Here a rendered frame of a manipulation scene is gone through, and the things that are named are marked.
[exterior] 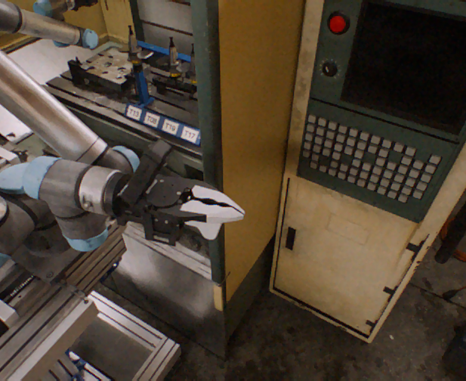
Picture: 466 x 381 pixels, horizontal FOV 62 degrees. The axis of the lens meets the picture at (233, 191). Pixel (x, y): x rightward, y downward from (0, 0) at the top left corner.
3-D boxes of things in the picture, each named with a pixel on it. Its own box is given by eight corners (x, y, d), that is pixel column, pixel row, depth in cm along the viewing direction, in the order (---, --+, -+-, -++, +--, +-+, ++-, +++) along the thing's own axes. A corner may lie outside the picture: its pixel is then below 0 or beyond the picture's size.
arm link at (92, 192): (101, 157, 64) (72, 185, 58) (126, 162, 63) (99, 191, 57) (109, 193, 69) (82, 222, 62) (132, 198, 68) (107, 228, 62)
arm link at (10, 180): (73, 198, 103) (57, 160, 93) (43, 237, 94) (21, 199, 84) (35, 190, 105) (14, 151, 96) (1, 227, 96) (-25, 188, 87)
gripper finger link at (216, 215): (242, 237, 61) (186, 224, 62) (244, 209, 57) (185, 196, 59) (236, 252, 58) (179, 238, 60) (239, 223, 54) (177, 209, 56)
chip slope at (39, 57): (35, 156, 213) (16, 116, 195) (-38, 119, 238) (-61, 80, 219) (141, 83, 266) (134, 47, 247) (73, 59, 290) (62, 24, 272)
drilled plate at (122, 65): (121, 92, 199) (119, 84, 195) (81, 77, 209) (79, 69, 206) (151, 73, 213) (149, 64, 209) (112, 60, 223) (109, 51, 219)
